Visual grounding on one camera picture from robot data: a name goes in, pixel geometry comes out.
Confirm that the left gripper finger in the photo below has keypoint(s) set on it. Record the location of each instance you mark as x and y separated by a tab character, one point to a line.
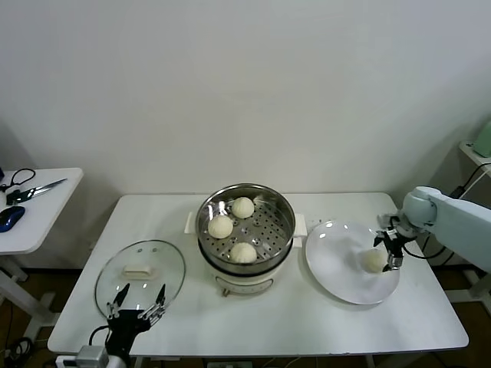
161	297
121	295

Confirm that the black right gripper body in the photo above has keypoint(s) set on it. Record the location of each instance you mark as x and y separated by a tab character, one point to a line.
395	243

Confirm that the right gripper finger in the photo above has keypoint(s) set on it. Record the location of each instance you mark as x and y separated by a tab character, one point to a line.
379	239
394	262

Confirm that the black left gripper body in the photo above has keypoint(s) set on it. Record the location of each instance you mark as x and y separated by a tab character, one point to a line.
126	326

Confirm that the white steamed baozi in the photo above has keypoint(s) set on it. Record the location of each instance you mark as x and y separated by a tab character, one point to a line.
242	253
220	227
242	207
373	261

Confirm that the pale right robot arm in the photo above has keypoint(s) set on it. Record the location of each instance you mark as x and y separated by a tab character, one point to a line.
460	222

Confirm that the steel steamer basket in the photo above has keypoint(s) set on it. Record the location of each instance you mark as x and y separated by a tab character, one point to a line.
268	226

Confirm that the white round plate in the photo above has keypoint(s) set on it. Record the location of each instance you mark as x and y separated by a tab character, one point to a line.
337	268

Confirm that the white side table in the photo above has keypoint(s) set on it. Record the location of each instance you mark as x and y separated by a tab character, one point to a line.
46	214

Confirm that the white shelf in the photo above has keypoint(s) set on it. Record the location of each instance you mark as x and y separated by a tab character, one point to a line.
470	151

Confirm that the blue computer mouse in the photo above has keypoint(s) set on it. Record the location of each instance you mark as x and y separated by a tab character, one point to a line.
10	218

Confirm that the pale green appliance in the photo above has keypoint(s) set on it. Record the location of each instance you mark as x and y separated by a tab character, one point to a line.
484	142

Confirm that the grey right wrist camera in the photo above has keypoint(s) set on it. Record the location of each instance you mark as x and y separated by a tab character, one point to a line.
387	221

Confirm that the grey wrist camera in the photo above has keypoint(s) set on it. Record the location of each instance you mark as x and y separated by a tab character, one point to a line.
387	221
92	356

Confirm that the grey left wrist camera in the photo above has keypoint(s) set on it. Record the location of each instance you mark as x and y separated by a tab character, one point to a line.
92	356

